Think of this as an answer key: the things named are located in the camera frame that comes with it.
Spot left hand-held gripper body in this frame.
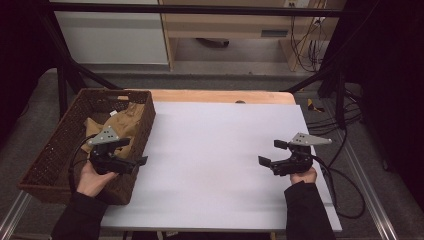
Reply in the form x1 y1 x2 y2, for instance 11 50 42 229
87 125 141 176

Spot white cabinet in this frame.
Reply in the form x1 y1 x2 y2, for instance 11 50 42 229
53 0 170 66

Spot black frame stand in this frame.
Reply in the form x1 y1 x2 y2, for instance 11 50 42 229
283 63 348 130
39 13 122 118

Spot black curtain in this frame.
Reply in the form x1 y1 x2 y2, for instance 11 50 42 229
0 0 65 145
319 0 424 212

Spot person's right hand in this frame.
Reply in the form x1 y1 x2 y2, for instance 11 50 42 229
289 167 318 185

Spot black horizontal frame bar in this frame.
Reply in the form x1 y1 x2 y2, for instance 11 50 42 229
49 2 362 18

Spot hanging black cable bundle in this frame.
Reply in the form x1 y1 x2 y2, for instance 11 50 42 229
289 15 330 73

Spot light wooden desk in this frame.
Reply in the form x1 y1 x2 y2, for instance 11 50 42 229
159 0 346 73

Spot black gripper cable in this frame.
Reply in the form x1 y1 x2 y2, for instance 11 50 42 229
310 154 366 220
68 133 99 194

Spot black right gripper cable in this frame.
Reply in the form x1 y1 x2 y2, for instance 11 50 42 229
310 154 366 220

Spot aluminium rail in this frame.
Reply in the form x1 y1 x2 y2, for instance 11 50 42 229
0 191 33 240
327 109 400 240

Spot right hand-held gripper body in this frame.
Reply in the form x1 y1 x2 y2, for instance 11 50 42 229
270 132 333 177

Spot tan cloth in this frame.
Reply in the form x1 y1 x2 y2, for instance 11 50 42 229
81 101 146 160

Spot brown wicker basket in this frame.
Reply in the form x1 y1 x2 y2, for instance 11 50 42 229
17 87 157 206

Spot person's left hand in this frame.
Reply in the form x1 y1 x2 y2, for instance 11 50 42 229
76 160 119 198

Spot white table cover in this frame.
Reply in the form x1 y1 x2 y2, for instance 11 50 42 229
99 101 344 233

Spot yellow and black small object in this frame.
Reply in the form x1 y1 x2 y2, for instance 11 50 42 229
307 98 326 114

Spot black floor cables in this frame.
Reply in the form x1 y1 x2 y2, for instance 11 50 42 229
305 89 365 136

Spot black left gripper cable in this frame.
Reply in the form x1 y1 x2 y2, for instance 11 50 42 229
68 133 99 194

